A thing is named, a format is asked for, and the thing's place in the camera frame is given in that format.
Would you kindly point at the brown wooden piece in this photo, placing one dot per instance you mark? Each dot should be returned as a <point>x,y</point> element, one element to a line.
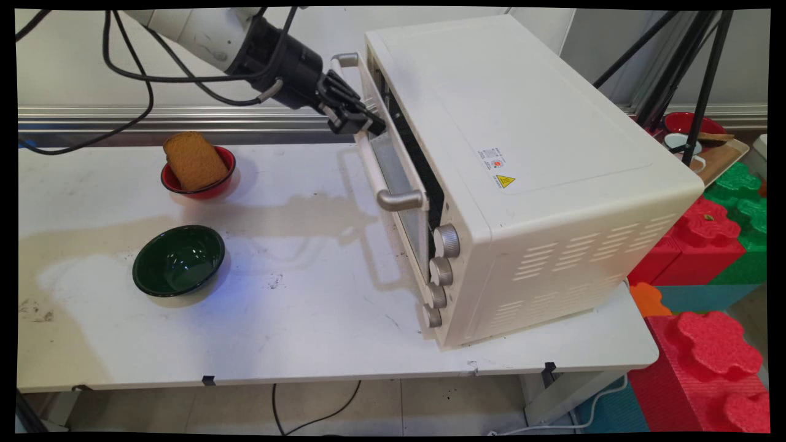
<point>715,137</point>

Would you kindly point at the white warning label sticker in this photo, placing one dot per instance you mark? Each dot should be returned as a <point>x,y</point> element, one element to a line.
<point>494,166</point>

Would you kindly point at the black tripod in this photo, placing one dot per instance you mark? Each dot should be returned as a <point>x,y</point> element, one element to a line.
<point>706,92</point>

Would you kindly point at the white table leg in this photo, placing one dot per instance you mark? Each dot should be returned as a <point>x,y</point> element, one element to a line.
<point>552,396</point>

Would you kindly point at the cream toaster oven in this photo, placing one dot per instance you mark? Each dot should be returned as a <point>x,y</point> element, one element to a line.
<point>522,123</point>

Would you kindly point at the green foam block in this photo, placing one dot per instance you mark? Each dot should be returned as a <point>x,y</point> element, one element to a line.
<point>740,184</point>

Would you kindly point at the red bowl with black rim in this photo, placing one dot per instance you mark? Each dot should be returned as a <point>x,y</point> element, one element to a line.
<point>681,123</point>

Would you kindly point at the aluminium rail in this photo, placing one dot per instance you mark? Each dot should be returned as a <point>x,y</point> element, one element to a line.
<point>92,120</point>

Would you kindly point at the wooden tray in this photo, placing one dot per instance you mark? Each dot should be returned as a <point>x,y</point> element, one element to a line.
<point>724,162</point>

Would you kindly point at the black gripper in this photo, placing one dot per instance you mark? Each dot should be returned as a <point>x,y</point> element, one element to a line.
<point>288,70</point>

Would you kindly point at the teal foam block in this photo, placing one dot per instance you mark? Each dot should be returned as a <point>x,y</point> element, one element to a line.
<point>700,298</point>

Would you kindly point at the white enamel cup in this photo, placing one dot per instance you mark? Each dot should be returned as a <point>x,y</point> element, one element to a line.
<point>675,142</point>

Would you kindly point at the large red foam block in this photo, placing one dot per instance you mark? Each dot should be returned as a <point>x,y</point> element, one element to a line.
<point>700,368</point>

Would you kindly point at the teal foam mat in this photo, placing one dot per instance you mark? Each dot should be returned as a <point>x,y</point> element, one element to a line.
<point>614,411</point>

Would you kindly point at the white container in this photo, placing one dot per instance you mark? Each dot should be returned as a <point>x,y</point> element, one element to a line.
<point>761,156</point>

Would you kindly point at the brown bread slice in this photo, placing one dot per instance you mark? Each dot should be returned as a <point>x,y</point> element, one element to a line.
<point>193,161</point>

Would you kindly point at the dark green bowl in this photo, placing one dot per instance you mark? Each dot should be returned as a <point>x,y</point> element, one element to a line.
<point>178,261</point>

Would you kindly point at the silver oven knob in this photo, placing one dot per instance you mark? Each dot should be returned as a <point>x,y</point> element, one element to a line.
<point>441,271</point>
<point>437,296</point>
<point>431,316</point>
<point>446,240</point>

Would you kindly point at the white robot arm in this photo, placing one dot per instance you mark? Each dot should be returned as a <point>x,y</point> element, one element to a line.
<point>196,31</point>

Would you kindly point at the small red foam block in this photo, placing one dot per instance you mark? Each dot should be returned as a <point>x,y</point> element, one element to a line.
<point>700,245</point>

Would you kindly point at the orange foam block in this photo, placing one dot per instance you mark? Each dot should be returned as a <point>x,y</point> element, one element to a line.
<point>648,301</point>

